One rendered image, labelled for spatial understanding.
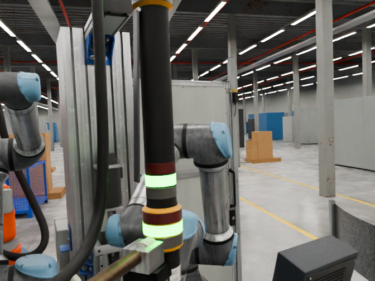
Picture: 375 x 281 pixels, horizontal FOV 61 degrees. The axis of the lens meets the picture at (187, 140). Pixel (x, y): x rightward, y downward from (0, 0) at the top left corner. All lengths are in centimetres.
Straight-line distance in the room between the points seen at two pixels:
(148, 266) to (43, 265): 80
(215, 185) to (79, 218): 52
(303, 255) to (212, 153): 42
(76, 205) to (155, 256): 93
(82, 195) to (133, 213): 51
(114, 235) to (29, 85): 42
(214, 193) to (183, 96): 146
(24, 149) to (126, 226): 53
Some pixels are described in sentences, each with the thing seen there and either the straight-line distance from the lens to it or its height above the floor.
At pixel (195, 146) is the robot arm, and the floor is 159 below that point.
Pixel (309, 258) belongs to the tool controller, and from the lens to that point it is 110.
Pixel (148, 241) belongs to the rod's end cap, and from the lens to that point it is 33.
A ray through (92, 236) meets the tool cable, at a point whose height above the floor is 158.
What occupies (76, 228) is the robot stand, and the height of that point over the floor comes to 130.
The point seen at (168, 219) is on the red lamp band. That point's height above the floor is 157.
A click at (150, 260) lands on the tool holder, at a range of 32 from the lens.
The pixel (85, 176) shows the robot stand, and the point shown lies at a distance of 123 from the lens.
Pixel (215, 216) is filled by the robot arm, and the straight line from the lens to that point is 111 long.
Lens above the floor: 167
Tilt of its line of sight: 3 degrees down
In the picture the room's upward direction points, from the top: 2 degrees counter-clockwise
